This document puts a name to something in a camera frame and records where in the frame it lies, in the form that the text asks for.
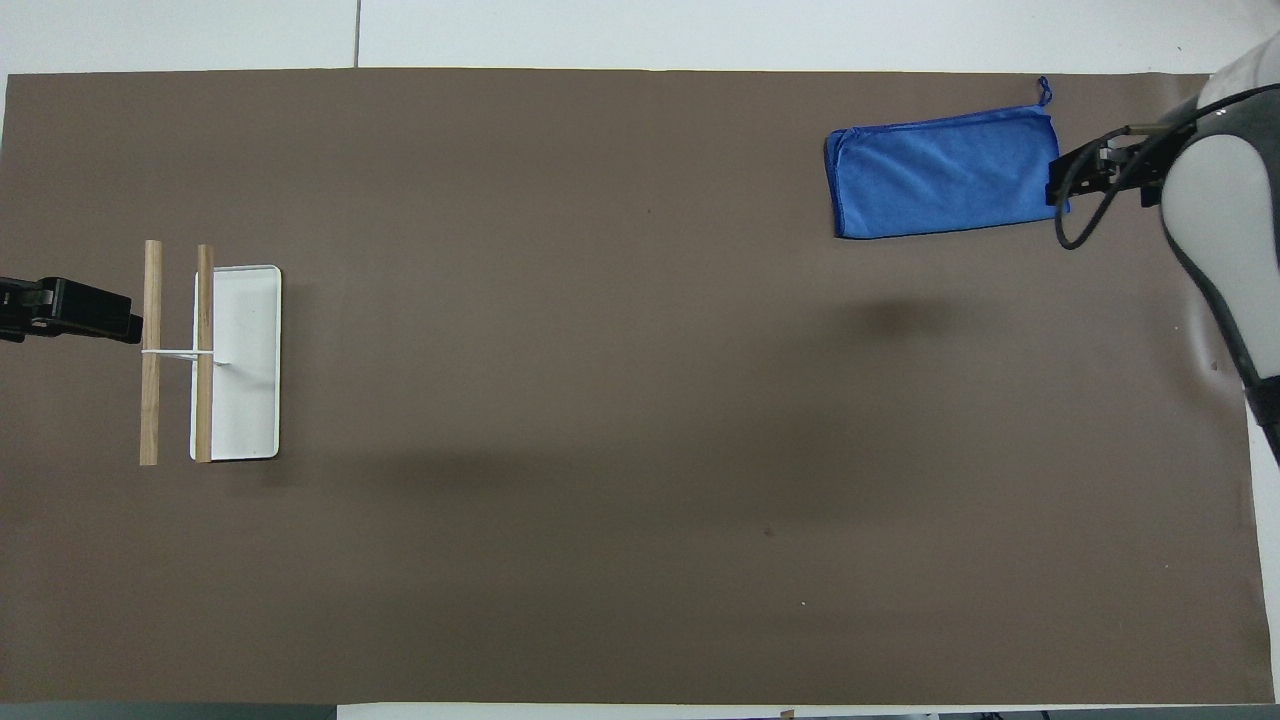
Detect blue cloth towel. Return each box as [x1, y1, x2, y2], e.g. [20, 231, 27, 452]
[824, 76, 1073, 240]

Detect white towel rack wooden bars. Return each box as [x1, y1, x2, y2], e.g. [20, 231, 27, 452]
[139, 239, 283, 468]

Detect black cable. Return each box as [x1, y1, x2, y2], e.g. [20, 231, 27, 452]
[1053, 82, 1280, 251]

